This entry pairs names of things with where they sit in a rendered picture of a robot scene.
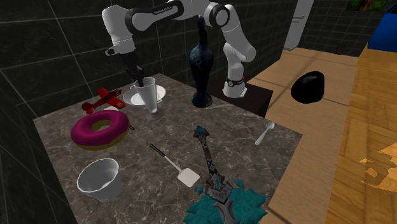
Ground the white plate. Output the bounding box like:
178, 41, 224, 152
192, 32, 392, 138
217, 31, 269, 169
122, 84, 167, 106

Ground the tall clear glass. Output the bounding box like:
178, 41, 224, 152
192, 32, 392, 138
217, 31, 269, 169
133, 76, 165, 122

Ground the red toy airplane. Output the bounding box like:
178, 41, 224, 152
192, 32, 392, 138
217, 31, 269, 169
81, 87, 127, 115

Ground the tall dark blue vase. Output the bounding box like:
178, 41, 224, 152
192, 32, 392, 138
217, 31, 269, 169
189, 15, 215, 109

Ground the pink frosted donut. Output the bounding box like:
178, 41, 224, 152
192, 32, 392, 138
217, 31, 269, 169
69, 109, 130, 152

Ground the white cup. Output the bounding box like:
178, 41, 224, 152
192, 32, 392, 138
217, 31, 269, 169
76, 157, 123, 204

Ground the dark robot stand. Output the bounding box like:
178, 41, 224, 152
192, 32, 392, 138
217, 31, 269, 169
205, 76, 274, 118

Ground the silver spoon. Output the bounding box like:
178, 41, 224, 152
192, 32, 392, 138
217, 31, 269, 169
254, 121, 276, 146

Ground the ornate sword in teal base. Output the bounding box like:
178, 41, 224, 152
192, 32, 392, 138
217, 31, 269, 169
182, 125, 268, 224

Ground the tall grey cabinet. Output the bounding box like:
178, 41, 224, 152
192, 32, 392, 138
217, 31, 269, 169
283, 0, 315, 52

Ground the black dome-shaped object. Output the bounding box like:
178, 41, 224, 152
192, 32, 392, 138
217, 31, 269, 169
290, 70, 326, 105

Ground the wooden table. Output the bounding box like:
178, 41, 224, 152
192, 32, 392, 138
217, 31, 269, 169
324, 43, 397, 224

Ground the blue box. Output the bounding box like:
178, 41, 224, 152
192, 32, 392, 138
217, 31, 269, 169
366, 2, 397, 54

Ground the white spatula with black handle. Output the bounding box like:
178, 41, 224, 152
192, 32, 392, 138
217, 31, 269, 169
149, 143, 201, 188

